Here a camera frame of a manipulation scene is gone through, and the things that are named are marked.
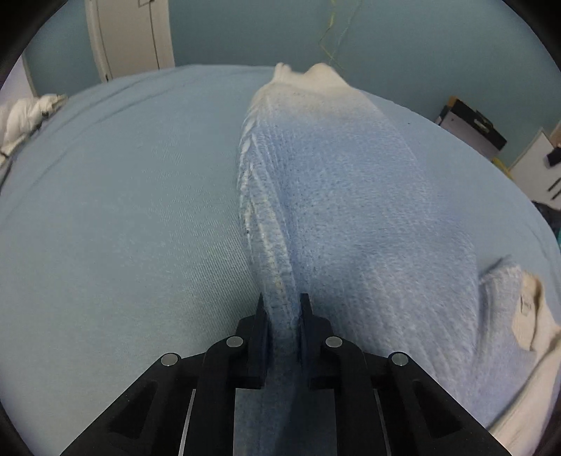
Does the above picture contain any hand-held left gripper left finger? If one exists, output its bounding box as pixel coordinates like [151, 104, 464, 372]
[59, 293, 268, 456]

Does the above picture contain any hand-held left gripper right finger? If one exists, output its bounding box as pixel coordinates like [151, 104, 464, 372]
[299, 293, 512, 456]

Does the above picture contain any white knit sweater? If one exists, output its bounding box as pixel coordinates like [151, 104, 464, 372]
[232, 62, 561, 456]

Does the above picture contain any pile of white clothes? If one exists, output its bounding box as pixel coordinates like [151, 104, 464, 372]
[0, 93, 68, 167]

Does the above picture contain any bed with blue sheet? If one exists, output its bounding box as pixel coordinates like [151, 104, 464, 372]
[0, 65, 561, 456]

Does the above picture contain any black flat box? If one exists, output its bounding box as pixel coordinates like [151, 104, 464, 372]
[435, 96, 508, 161]

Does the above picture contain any dark cloth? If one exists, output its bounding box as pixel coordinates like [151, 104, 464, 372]
[532, 199, 561, 253]

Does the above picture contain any white cabinet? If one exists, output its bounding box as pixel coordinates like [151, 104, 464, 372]
[508, 127, 561, 207]

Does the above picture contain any white door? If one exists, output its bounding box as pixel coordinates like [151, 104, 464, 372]
[85, 0, 176, 82]

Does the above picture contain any thin yellow wall cable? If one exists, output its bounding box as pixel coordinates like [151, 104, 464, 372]
[317, 0, 365, 69]

